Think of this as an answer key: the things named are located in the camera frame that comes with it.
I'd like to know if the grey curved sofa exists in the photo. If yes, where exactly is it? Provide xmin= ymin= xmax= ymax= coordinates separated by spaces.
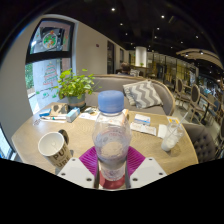
xmin=59 ymin=73 xmax=177 ymax=117

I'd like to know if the blue white packet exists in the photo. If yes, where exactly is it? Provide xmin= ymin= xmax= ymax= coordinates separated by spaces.
xmin=133 ymin=113 xmax=152 ymax=126

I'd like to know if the light blue small box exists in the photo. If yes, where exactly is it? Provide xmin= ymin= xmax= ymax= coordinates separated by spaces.
xmin=65 ymin=106 xmax=82 ymax=123

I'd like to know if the plain glass window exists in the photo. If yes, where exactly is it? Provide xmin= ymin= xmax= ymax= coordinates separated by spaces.
xmin=0 ymin=124 xmax=16 ymax=161

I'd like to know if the brown heart-cut cardboard stand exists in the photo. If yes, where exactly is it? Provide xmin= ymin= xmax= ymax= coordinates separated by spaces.
xmin=49 ymin=102 xmax=70 ymax=118

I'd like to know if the group of wooden-framed chairs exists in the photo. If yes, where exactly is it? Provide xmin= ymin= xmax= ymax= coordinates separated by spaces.
xmin=173 ymin=76 xmax=224 ymax=158

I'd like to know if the window with painted decorations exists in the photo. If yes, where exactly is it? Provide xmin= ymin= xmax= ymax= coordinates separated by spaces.
xmin=24 ymin=18 xmax=76 ymax=114

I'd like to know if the blue white card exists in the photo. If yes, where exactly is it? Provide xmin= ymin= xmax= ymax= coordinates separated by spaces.
xmin=38 ymin=108 xmax=53 ymax=118

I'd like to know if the clear plastic cup with straw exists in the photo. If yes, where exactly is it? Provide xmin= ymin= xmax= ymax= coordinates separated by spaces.
xmin=160 ymin=111 xmax=189 ymax=153

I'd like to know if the group of ceiling spotlights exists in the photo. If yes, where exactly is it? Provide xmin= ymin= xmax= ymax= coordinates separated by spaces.
xmin=109 ymin=6 xmax=205 ymax=56

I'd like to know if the yellow card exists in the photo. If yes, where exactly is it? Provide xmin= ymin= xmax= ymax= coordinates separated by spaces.
xmin=166 ymin=116 xmax=181 ymax=125

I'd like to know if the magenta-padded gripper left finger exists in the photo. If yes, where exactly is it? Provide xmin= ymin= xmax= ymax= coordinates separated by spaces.
xmin=56 ymin=145 xmax=101 ymax=190

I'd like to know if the clear blue-capped water bottle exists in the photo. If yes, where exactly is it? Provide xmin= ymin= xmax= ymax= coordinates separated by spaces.
xmin=91 ymin=89 xmax=133 ymax=183

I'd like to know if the person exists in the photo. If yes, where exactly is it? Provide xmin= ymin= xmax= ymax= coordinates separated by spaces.
xmin=119 ymin=61 xmax=133 ymax=76

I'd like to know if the white orange booklet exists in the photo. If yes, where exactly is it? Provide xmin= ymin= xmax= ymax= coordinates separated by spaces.
xmin=121 ymin=108 xmax=130 ymax=126

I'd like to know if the white napkin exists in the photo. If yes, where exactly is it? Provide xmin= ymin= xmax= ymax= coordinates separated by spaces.
xmin=157 ymin=123 xmax=169 ymax=139

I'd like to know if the grey white chevron cushion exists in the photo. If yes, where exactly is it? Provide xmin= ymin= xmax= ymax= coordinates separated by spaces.
xmin=122 ymin=79 xmax=164 ymax=109

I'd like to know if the white printed mug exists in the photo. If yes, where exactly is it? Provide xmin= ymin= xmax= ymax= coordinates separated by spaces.
xmin=37 ymin=129 xmax=74 ymax=169

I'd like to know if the grey tufted chair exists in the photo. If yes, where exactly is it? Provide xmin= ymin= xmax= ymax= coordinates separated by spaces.
xmin=182 ymin=122 xmax=218 ymax=164

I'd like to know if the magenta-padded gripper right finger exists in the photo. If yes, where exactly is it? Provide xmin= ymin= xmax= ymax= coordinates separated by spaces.
xmin=124 ymin=145 xmax=168 ymax=190

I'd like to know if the green potted plant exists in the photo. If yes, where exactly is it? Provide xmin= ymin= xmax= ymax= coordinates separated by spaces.
xmin=53 ymin=68 xmax=98 ymax=109

